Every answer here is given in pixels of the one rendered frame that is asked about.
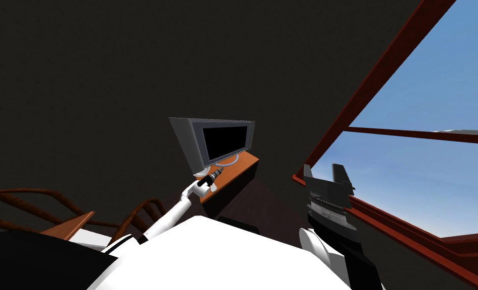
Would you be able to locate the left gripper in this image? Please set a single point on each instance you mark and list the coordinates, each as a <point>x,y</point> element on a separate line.
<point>207,180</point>

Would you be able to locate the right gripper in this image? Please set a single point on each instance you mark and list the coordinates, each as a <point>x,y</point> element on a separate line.
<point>329,191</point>

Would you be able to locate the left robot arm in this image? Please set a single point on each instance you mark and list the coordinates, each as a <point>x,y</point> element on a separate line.
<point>170,215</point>

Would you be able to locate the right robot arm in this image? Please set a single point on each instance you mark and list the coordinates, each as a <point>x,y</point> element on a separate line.
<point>332,219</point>

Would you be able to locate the orange wooden desk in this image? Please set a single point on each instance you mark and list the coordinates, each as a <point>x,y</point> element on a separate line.
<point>235,169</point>

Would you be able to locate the grey flat screen monitor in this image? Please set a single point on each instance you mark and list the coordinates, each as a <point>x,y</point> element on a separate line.
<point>222,141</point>

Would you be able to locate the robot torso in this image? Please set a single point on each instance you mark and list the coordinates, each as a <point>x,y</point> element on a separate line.
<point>222,257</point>

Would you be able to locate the red framed window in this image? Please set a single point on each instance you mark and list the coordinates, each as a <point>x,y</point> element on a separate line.
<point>424,181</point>

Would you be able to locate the brown wooden chair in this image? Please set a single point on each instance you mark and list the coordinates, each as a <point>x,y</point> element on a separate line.
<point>67,225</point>

